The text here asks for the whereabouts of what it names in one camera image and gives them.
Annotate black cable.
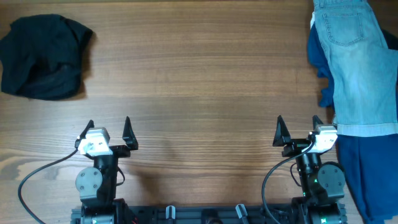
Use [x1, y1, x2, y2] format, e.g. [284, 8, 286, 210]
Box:
[261, 141, 315, 224]
[17, 148, 79, 224]

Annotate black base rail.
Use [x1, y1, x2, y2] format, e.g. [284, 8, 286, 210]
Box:
[70, 203, 348, 224]

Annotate light blue denim shorts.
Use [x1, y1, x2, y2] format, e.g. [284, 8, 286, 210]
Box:
[314, 0, 397, 137]

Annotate black garment at right edge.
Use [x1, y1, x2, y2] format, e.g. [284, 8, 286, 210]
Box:
[382, 29, 398, 50]

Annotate right black cable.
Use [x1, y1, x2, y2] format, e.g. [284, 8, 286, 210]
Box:
[261, 141, 315, 224]

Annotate dark blue t-shirt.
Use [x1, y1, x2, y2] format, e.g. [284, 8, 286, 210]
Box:
[307, 25, 397, 223]

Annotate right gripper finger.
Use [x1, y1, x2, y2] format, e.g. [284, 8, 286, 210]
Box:
[272, 115, 292, 147]
[312, 115, 323, 131]

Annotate black crumpled garment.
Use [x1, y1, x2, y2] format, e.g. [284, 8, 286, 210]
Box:
[1, 14, 93, 100]

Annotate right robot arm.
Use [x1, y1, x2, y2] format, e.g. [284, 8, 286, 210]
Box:
[273, 115, 348, 224]

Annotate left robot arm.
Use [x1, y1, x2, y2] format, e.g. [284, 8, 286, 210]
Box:
[70, 117, 139, 224]

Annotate left black cable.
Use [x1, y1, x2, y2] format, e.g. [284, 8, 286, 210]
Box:
[17, 148, 79, 224]

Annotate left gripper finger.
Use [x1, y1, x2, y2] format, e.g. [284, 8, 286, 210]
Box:
[122, 116, 139, 151]
[75, 119, 94, 148]

